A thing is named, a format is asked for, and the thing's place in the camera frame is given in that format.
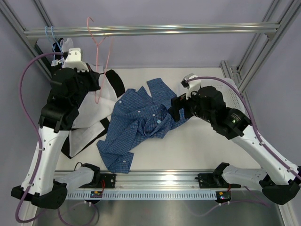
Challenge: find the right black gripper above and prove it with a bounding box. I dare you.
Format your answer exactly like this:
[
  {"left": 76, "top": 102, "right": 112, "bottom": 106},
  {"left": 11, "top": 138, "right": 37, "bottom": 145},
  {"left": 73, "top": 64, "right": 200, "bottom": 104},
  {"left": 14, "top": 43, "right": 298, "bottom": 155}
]
[{"left": 168, "top": 87, "right": 214, "bottom": 124}]

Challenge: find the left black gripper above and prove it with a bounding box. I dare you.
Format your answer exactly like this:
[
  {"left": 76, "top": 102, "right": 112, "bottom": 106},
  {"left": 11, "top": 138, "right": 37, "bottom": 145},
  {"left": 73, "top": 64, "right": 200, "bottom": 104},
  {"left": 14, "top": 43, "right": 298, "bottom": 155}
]
[{"left": 71, "top": 63, "right": 101, "bottom": 108}]

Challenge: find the pink wire hanger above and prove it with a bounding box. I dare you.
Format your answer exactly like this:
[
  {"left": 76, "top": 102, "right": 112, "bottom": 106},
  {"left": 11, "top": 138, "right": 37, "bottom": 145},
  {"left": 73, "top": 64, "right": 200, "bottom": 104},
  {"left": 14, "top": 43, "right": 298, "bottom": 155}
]
[{"left": 86, "top": 16, "right": 114, "bottom": 104}]

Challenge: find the blue plaid shirt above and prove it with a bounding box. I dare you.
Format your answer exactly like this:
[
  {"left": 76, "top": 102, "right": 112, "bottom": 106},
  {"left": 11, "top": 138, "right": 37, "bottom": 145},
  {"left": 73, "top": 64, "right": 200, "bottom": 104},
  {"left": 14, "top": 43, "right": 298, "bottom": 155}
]
[{"left": 97, "top": 78, "right": 187, "bottom": 174}]

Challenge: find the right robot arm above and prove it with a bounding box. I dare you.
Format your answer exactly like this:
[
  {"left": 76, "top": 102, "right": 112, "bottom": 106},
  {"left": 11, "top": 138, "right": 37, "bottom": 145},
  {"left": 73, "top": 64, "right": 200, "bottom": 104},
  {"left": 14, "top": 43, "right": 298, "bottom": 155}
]
[{"left": 168, "top": 86, "right": 301, "bottom": 205}]

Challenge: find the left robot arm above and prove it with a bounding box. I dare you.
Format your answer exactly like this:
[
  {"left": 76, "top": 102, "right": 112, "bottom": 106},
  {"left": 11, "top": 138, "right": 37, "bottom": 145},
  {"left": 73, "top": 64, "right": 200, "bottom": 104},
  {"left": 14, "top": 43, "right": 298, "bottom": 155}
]
[{"left": 11, "top": 68, "right": 101, "bottom": 210}]

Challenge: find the white and black shirt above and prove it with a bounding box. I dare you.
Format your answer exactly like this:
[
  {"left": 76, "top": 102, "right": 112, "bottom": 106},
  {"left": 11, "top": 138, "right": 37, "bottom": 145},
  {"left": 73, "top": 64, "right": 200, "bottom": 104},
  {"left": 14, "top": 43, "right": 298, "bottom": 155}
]
[{"left": 49, "top": 39, "right": 125, "bottom": 159}]

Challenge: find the white plastic basket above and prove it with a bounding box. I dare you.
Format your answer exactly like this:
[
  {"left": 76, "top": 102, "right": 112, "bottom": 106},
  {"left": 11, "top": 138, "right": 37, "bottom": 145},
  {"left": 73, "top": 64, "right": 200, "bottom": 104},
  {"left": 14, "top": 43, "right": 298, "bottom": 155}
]
[{"left": 222, "top": 83, "right": 246, "bottom": 113}]

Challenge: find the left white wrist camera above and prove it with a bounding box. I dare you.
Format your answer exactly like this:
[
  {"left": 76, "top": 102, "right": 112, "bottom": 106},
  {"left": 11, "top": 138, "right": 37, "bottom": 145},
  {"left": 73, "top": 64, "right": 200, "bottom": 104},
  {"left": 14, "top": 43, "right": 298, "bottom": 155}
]
[{"left": 64, "top": 48, "right": 88, "bottom": 71}]

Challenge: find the blue wire hanger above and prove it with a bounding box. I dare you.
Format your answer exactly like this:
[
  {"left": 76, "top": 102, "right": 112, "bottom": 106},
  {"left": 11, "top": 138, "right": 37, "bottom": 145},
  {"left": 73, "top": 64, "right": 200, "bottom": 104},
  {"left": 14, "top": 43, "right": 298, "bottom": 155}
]
[{"left": 44, "top": 26, "right": 64, "bottom": 65}]

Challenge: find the right aluminium frame post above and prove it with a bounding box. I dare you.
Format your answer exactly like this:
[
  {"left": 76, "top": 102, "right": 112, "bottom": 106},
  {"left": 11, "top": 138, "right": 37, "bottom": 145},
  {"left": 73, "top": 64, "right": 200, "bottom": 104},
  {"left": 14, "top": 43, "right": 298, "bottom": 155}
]
[{"left": 220, "top": 0, "right": 301, "bottom": 98}]

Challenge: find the aluminium frame post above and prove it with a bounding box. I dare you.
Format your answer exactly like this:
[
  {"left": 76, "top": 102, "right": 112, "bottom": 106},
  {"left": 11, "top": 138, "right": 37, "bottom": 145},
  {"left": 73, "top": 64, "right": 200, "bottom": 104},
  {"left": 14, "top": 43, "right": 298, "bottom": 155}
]
[
  {"left": 0, "top": 0, "right": 51, "bottom": 80},
  {"left": 220, "top": 0, "right": 301, "bottom": 98}
]

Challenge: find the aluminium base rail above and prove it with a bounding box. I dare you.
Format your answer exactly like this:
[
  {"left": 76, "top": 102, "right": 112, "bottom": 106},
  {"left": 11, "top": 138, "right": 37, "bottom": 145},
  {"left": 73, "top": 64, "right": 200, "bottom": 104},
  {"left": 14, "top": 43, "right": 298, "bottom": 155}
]
[{"left": 54, "top": 170, "right": 266, "bottom": 190}]

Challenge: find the white slotted cable duct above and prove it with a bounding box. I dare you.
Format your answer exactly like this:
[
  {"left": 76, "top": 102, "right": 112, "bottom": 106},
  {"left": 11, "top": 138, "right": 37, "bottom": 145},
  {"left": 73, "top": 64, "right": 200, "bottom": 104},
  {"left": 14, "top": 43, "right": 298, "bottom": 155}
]
[{"left": 66, "top": 190, "right": 217, "bottom": 201}]

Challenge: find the left aluminium frame post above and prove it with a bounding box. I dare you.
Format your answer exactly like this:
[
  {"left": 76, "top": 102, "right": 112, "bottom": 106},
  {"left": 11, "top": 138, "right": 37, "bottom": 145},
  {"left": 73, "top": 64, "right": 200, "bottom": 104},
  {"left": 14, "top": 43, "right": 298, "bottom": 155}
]
[{"left": 0, "top": 0, "right": 51, "bottom": 80}]

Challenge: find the aluminium hanging rail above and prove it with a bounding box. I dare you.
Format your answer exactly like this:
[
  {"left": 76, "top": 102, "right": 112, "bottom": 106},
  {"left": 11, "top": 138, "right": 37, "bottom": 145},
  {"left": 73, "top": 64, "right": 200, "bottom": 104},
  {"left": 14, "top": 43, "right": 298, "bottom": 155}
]
[{"left": 24, "top": 22, "right": 280, "bottom": 39}]

